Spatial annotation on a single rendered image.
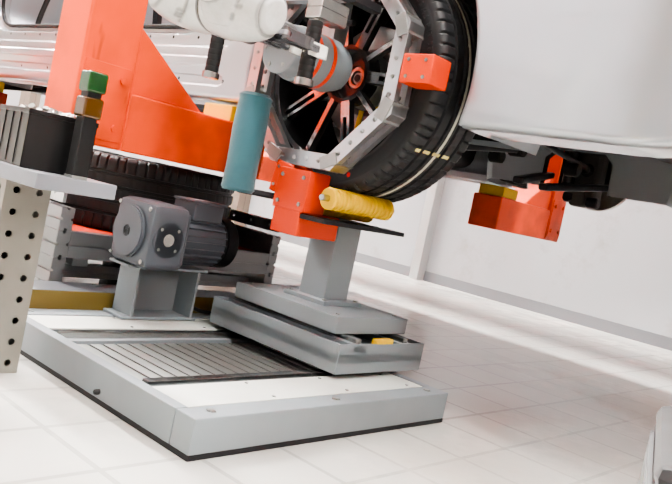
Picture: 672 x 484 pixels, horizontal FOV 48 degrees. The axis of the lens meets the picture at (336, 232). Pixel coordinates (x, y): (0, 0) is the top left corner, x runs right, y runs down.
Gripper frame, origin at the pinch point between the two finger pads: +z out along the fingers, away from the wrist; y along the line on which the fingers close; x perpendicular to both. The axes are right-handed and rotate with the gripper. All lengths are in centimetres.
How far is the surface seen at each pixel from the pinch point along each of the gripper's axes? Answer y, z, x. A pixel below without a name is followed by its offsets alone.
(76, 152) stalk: -11, -45, -33
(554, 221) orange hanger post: -59, 259, -20
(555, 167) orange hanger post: -63, 253, 8
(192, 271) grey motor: -47, 17, -61
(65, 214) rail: -70, -12, -51
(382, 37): -15.6, 41.4, 14.9
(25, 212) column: -30, -43, -48
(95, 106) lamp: -10.2, -42.8, -23.6
